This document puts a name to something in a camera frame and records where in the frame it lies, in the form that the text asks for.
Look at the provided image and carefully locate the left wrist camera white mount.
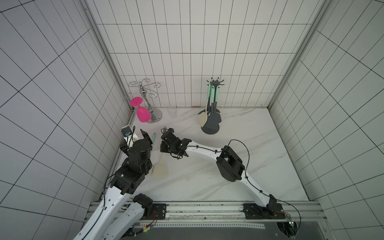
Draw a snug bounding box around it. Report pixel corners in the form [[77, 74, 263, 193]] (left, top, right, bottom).
[[121, 125, 139, 146]]

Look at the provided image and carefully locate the dark grey utensil rack stand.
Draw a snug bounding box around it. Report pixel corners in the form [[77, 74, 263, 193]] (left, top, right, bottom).
[[200, 77, 225, 135]]

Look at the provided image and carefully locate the aluminium mounting rail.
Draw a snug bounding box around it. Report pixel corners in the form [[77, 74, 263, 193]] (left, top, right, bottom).
[[135, 202, 327, 228]]

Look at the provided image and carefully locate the cream turner mint handle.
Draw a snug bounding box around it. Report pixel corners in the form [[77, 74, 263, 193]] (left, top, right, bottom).
[[198, 86, 214, 127]]

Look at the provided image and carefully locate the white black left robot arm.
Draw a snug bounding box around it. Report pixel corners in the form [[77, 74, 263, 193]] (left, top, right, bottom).
[[75, 131, 153, 240]]

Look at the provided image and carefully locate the cream spatula mint handle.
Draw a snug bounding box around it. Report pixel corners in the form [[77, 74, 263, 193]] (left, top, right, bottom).
[[151, 131, 170, 180]]

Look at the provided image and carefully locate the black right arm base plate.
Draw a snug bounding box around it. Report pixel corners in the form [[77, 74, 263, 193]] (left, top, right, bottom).
[[243, 195, 286, 220]]

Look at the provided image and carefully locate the electronics board with green led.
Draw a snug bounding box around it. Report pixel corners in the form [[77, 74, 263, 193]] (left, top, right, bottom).
[[125, 222, 151, 238]]

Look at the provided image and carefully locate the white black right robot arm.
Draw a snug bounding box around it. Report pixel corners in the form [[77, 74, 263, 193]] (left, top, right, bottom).
[[161, 129, 284, 219]]

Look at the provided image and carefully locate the chrome wine glass rack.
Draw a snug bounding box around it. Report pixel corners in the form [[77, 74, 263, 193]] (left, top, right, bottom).
[[126, 78, 163, 124]]

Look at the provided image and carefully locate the grey spatula mint handle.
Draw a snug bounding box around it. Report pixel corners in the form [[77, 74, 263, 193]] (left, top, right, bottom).
[[202, 86, 220, 135]]

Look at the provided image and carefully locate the pink plastic wine glass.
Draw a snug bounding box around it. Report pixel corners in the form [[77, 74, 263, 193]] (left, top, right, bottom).
[[130, 97, 151, 123]]

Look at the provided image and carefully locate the clear small glass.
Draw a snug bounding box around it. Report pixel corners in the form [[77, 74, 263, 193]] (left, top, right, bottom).
[[168, 107, 178, 118]]

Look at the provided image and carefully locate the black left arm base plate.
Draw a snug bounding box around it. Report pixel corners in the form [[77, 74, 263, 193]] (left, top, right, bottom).
[[133, 194, 167, 220]]

